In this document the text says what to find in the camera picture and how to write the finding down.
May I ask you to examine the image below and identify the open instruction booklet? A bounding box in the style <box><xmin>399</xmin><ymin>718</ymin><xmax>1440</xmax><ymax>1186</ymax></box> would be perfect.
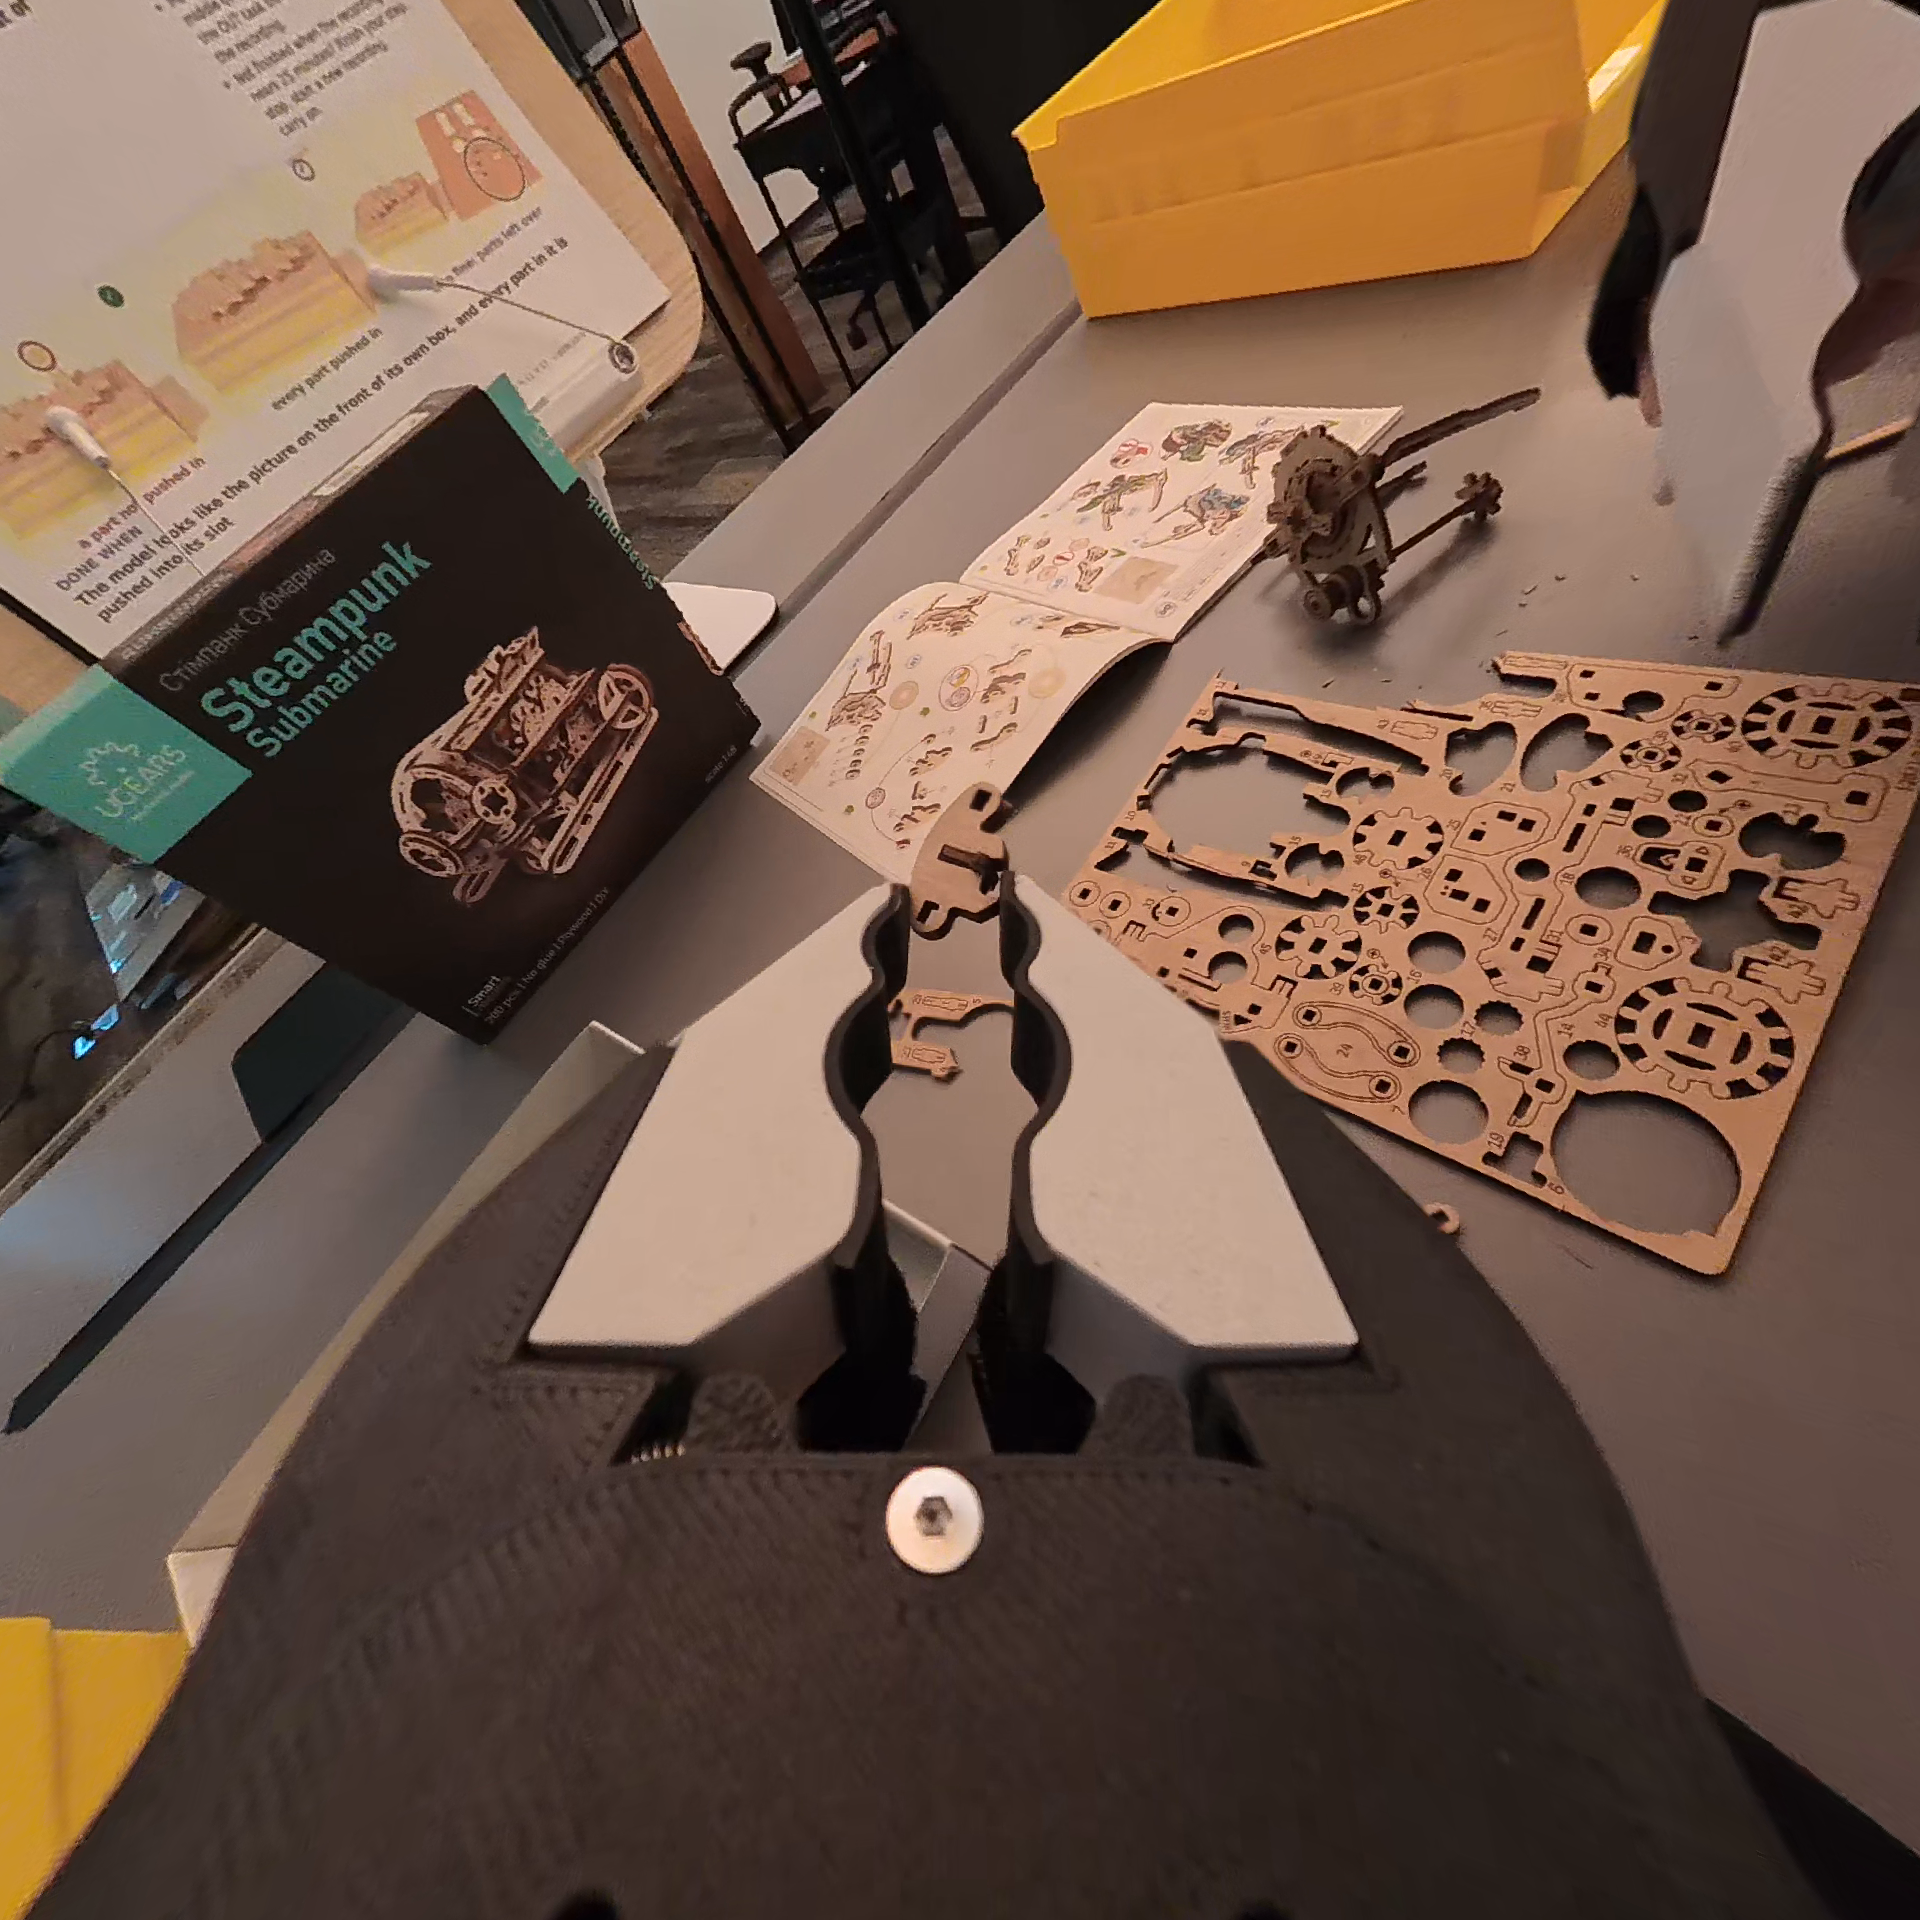
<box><xmin>749</xmin><ymin>403</ymin><xmax>1403</xmax><ymax>870</ymax></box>

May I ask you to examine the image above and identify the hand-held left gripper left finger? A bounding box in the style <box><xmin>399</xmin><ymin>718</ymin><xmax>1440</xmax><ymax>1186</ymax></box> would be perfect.
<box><xmin>528</xmin><ymin>882</ymin><xmax>924</xmax><ymax>1424</ymax></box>

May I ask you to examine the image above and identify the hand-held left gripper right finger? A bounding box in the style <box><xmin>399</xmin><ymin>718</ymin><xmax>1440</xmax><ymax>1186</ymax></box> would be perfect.
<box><xmin>979</xmin><ymin>875</ymin><xmax>1360</xmax><ymax>1445</ymax></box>

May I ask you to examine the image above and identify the white stand base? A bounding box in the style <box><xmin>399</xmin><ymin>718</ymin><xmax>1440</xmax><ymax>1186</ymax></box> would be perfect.
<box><xmin>655</xmin><ymin>578</ymin><xmax>779</xmax><ymax>675</ymax></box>

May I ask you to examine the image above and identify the partly assembled wooden model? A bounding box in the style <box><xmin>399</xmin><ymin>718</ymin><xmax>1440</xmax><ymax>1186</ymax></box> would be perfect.
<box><xmin>1266</xmin><ymin>387</ymin><xmax>1546</xmax><ymax>630</ymax></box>

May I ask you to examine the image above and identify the small dark wooden model part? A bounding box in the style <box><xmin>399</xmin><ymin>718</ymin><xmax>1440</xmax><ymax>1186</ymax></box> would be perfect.
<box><xmin>902</xmin><ymin>785</ymin><xmax>1010</xmax><ymax>944</ymax></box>

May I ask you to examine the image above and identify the plywood parts sheet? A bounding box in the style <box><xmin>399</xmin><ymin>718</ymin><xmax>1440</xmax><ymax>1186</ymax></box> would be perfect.
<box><xmin>1062</xmin><ymin>648</ymin><xmax>1920</xmax><ymax>1281</ymax></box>

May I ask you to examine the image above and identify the yellow plastic bin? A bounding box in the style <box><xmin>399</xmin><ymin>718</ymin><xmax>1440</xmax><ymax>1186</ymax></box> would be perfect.
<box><xmin>1015</xmin><ymin>0</ymin><xmax>1636</xmax><ymax>320</ymax></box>
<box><xmin>0</xmin><ymin>1617</ymin><xmax>194</xmax><ymax>1920</ymax></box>
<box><xmin>1582</xmin><ymin>0</ymin><xmax>1670</xmax><ymax>117</ymax></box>

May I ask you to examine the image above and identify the black model kit box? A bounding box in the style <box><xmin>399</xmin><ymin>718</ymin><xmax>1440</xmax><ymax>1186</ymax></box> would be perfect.
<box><xmin>0</xmin><ymin>383</ymin><xmax>760</xmax><ymax>1048</ymax></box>

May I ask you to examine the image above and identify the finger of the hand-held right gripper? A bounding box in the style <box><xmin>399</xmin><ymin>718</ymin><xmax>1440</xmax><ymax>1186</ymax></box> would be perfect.
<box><xmin>1586</xmin><ymin>0</ymin><xmax>1920</xmax><ymax>648</ymax></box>
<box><xmin>1811</xmin><ymin>138</ymin><xmax>1920</xmax><ymax>454</ymax></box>

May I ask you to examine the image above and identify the dark background chair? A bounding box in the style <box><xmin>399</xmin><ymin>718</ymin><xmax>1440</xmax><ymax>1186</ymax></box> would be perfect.
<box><xmin>730</xmin><ymin>41</ymin><xmax>824</xmax><ymax>155</ymax></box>

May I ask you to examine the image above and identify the instruction poster board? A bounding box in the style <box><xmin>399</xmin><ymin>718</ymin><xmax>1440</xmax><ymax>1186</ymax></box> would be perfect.
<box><xmin>0</xmin><ymin>0</ymin><xmax>707</xmax><ymax>663</ymax></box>

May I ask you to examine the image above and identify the white box with gold rings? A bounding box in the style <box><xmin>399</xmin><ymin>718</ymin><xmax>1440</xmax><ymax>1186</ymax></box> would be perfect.
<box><xmin>167</xmin><ymin>1018</ymin><xmax>677</xmax><ymax>1653</ymax></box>

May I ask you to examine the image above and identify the flat wooden frame part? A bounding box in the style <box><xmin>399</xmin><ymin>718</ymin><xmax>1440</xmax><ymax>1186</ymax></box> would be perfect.
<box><xmin>886</xmin><ymin>989</ymin><xmax>1003</xmax><ymax>1082</ymax></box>

